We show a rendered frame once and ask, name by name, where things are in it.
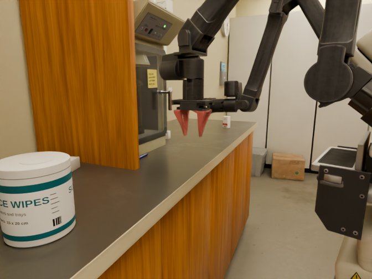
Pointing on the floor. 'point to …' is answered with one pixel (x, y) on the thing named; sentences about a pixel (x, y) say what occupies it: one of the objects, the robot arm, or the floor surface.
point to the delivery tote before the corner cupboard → (258, 160)
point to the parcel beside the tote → (288, 166)
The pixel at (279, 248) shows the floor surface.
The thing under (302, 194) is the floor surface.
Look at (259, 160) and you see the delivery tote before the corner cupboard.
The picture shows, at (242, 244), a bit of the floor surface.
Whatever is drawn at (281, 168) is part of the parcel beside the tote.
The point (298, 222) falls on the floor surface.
